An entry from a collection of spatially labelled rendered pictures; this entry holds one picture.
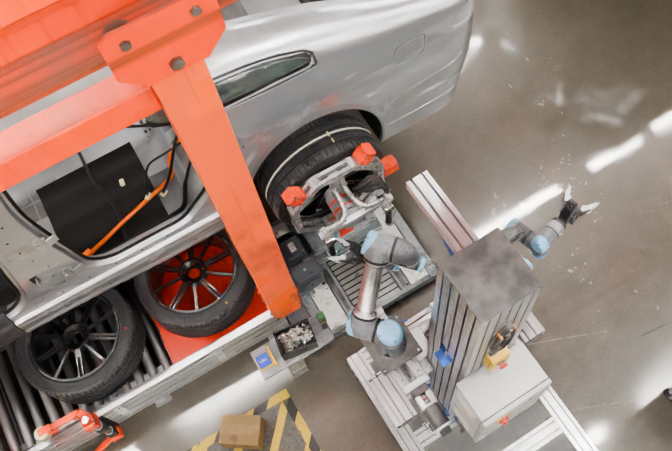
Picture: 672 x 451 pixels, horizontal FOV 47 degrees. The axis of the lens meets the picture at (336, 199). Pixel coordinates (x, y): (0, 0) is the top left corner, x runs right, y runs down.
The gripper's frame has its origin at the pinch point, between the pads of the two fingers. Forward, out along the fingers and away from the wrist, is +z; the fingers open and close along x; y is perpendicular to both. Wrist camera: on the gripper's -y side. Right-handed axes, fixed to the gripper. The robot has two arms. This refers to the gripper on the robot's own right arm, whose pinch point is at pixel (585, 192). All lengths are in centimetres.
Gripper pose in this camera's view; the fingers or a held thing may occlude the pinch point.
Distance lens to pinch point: 366.9
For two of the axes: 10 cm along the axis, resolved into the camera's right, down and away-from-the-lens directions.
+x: 7.0, 5.4, -4.7
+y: 1.7, 5.1, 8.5
